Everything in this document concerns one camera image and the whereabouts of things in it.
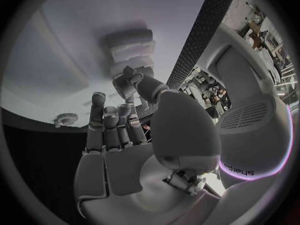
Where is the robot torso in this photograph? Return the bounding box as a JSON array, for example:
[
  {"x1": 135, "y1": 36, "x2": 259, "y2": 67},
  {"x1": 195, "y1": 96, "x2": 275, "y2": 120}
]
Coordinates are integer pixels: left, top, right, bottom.
[{"x1": 195, "y1": 25, "x2": 296, "y2": 191}]

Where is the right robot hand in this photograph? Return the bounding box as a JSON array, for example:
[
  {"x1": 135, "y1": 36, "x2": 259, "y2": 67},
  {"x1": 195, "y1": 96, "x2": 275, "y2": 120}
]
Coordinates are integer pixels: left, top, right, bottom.
[{"x1": 73, "y1": 65, "x2": 224, "y2": 225}]

